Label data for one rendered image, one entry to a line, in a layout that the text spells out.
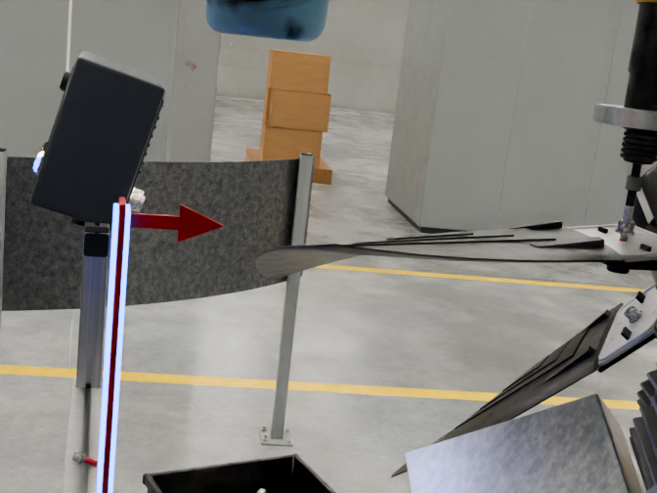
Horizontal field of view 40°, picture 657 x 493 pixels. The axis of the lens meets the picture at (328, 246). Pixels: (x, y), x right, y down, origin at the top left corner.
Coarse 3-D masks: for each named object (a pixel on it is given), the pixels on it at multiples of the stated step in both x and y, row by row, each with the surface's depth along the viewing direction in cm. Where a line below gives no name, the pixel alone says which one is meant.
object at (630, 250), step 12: (576, 228) 68; (588, 228) 68; (612, 228) 68; (636, 228) 67; (612, 240) 64; (636, 240) 64; (648, 240) 64; (624, 252) 61; (636, 252) 61; (648, 252) 60
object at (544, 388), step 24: (576, 336) 80; (600, 336) 74; (552, 360) 79; (576, 360) 74; (528, 384) 79; (552, 384) 74; (480, 408) 85; (504, 408) 78; (528, 408) 74; (456, 432) 83
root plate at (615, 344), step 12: (648, 288) 76; (636, 300) 76; (648, 300) 74; (648, 312) 71; (612, 324) 76; (624, 324) 74; (636, 324) 71; (648, 324) 69; (612, 336) 74; (636, 336) 69; (612, 348) 72; (624, 348) 70; (600, 360) 71
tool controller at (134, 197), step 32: (96, 64) 107; (64, 96) 108; (96, 96) 108; (128, 96) 109; (160, 96) 110; (64, 128) 108; (96, 128) 109; (128, 128) 110; (64, 160) 109; (96, 160) 110; (128, 160) 111; (32, 192) 109; (64, 192) 110; (96, 192) 111; (128, 192) 112; (96, 224) 112
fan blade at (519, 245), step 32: (544, 224) 66; (288, 256) 59; (320, 256) 62; (352, 256) 69; (416, 256) 52; (448, 256) 52; (480, 256) 54; (512, 256) 55; (544, 256) 56; (576, 256) 57; (608, 256) 58
